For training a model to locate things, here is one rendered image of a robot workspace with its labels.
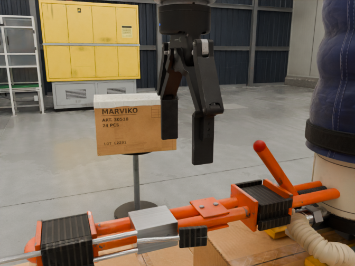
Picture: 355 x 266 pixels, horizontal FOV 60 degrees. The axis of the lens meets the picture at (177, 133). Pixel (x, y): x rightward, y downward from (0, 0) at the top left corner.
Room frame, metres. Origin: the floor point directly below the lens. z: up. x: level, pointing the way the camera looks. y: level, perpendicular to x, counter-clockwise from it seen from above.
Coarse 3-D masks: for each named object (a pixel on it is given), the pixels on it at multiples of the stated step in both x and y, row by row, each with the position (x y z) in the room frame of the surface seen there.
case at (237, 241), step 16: (240, 224) 0.68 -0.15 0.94; (208, 240) 0.62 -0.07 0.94; (224, 240) 0.61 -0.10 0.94; (240, 240) 0.61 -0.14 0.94; (256, 240) 0.61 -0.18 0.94; (272, 240) 0.61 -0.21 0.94; (288, 240) 0.61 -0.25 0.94; (336, 240) 0.61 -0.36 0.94; (352, 240) 0.61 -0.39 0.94; (208, 256) 0.62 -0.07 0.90; (224, 256) 0.55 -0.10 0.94; (240, 256) 0.55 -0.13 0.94; (256, 256) 0.55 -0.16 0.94; (272, 256) 0.55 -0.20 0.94; (288, 256) 0.55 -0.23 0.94; (304, 256) 0.55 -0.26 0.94
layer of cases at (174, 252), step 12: (108, 252) 1.12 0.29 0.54; (156, 252) 1.12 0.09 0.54; (168, 252) 1.12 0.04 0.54; (180, 252) 1.12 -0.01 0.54; (192, 252) 1.13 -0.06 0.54; (24, 264) 1.05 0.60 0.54; (36, 264) 1.05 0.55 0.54; (96, 264) 1.05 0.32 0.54; (108, 264) 1.05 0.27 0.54; (120, 264) 1.05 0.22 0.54; (132, 264) 1.05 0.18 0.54; (144, 264) 1.05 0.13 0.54; (156, 264) 1.05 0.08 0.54; (168, 264) 1.05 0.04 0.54; (180, 264) 1.05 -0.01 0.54; (192, 264) 1.05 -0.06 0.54
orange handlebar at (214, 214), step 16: (320, 192) 0.56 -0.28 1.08; (336, 192) 0.57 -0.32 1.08; (176, 208) 0.50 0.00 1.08; (192, 208) 0.50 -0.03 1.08; (208, 208) 0.49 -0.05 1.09; (224, 208) 0.49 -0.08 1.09; (240, 208) 0.50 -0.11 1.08; (96, 224) 0.45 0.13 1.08; (112, 224) 0.45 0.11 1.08; (128, 224) 0.46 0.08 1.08; (192, 224) 0.46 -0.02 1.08; (208, 224) 0.47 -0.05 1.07; (224, 224) 0.48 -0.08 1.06; (32, 240) 0.40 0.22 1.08; (128, 240) 0.42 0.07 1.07
